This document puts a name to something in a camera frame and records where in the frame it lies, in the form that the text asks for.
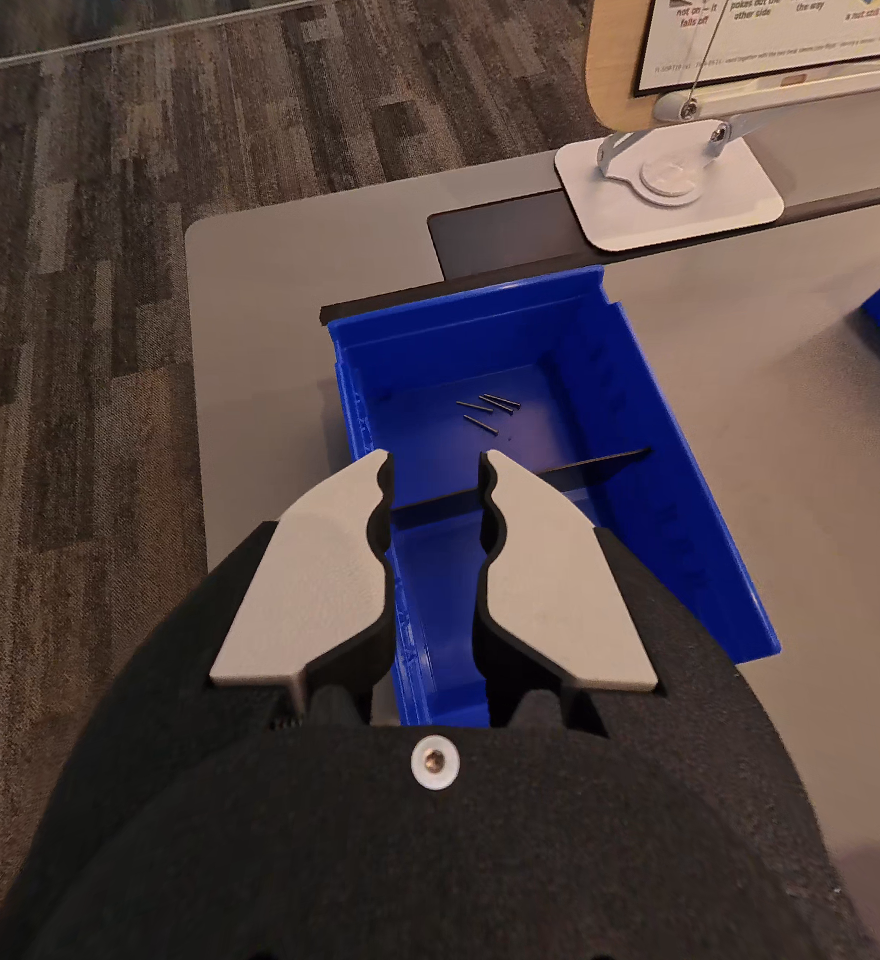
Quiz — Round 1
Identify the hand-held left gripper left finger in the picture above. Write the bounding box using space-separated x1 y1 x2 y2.
209 448 397 725

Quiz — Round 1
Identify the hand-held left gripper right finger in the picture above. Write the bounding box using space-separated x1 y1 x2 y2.
476 448 660 727

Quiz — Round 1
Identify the white stand base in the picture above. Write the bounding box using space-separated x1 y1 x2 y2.
554 63 880 252

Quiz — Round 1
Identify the metal floor strip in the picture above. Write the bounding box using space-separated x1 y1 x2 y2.
0 0 317 78

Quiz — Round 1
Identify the dark table cable cover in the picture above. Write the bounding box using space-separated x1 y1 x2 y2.
426 189 585 280

